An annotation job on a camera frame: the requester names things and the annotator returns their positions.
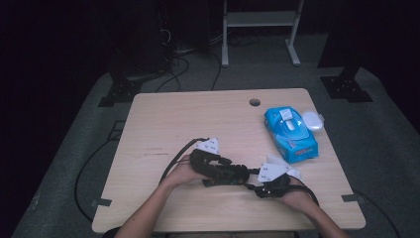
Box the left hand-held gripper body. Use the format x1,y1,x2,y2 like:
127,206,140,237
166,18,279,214
189,137,223,180

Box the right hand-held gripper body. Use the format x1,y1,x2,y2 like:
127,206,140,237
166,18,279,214
256,162,292,200

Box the blue wet wipe pack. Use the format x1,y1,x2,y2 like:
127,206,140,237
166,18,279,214
262,105,327,164

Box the person's left hand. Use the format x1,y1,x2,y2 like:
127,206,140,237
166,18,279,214
160,154,206,190

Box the person's right hand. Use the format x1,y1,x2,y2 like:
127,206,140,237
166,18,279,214
279,177,315,216

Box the grey tape strip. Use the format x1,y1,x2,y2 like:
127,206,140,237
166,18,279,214
90,197,113,208
341,193,365,203

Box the black stand base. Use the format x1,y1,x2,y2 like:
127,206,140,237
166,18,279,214
97,78,145,108
319,64,374,104

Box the person's dark clothing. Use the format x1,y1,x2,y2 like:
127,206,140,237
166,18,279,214
101,225,134,238

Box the white metal stand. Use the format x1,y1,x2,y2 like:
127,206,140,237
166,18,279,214
220,0,306,68

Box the left hand-held gripper cable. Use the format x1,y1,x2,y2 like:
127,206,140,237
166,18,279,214
158,137,210,184

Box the hand-held gripper cable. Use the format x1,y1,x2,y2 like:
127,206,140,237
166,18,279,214
288,183,321,208
158,137,210,184

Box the right hand-held gripper cable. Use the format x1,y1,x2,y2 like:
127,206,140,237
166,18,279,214
288,183,321,208

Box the black metal floor frame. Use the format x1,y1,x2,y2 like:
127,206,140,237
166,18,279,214
106,120,127,142

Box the tangle of black floor cables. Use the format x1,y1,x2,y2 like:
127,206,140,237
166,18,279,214
154,27,223,93

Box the thin black floor cable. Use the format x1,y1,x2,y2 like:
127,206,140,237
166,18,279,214
352,188,402,238

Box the long black floor cable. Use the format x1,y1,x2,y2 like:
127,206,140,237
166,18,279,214
74,138,117,223

